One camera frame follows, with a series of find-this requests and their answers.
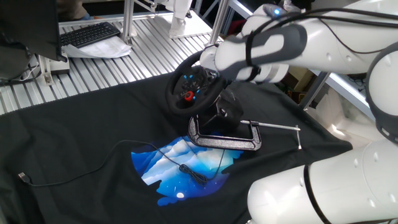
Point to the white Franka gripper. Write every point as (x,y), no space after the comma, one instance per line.
(207,57)

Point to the dark grey monitor base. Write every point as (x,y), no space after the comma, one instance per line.
(14,62)

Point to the aluminium shelf rail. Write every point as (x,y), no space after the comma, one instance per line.
(342,90)

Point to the aluminium bracket foot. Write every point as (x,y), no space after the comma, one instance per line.
(46,73)

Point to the person in brown shirt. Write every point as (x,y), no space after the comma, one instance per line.
(70,9)

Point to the black steering wheel base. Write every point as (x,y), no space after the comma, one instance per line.
(228,109)

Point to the beige cardboard box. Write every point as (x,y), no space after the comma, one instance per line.
(298,79)

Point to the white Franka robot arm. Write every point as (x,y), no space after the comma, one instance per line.
(342,193)

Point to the black computer monitor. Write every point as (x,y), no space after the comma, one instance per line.
(28,25)

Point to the aluminium diagonal strut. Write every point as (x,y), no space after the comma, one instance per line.
(312,91)

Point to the black computer keyboard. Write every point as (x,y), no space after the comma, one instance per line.
(88,34)

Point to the aluminium frame post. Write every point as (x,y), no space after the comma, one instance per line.
(219,21)

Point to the black cloth with blue print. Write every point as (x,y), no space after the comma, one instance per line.
(77,124)

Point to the black racing steering wheel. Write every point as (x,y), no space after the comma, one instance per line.
(174,104)

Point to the aluminium vertical post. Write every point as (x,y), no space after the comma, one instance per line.
(128,18)

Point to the white crumpled paper sheet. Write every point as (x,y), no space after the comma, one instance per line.
(102,49)

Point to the black metal C-clamp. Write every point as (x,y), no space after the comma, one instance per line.
(224,141)

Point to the white stand with base plate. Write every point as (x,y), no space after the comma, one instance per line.
(178,25)

